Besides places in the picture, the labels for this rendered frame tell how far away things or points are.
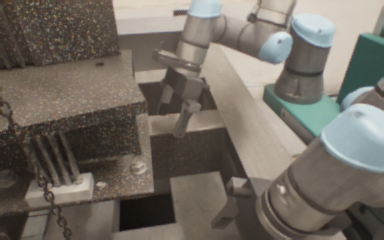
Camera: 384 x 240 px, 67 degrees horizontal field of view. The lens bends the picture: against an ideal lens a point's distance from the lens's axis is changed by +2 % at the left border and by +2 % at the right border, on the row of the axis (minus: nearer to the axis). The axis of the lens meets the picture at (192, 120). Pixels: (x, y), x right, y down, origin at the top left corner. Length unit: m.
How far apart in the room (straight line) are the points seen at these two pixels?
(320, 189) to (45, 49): 0.64
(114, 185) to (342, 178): 0.53
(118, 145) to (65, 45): 0.27
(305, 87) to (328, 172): 0.60
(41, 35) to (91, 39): 0.11
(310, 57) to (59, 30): 0.65
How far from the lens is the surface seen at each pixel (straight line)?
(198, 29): 0.70
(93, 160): 0.80
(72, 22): 0.75
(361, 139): 0.32
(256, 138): 0.87
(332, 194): 0.35
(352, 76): 0.94
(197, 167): 0.99
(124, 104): 0.57
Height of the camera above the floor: 1.20
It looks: 36 degrees down
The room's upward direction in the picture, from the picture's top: straight up
